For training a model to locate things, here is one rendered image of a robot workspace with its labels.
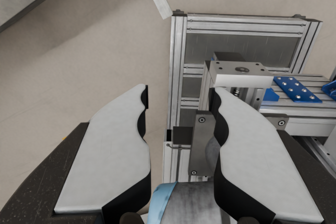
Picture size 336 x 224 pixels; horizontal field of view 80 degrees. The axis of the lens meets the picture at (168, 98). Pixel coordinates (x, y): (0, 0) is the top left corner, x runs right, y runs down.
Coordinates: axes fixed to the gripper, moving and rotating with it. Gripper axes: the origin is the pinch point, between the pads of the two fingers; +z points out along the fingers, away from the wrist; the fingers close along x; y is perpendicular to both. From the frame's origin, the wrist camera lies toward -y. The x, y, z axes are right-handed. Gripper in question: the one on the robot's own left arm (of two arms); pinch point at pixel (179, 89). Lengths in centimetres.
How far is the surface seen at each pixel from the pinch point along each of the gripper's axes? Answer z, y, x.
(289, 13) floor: 132, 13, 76
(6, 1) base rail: 62, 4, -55
